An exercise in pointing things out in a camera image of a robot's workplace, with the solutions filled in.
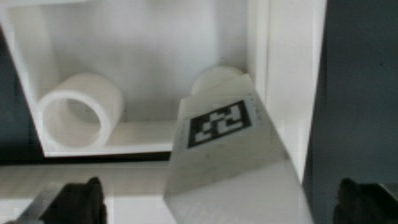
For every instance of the white front fence wall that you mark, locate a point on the white front fence wall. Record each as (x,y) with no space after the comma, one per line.
(132,181)

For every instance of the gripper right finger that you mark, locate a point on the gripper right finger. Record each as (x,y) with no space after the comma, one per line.
(367,203)

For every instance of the white chair leg block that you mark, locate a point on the white chair leg block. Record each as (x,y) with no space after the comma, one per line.
(232,184)

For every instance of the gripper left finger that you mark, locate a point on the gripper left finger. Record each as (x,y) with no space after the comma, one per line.
(68,205)

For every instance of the white chair seat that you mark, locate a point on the white chair seat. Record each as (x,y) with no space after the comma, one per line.
(146,42)

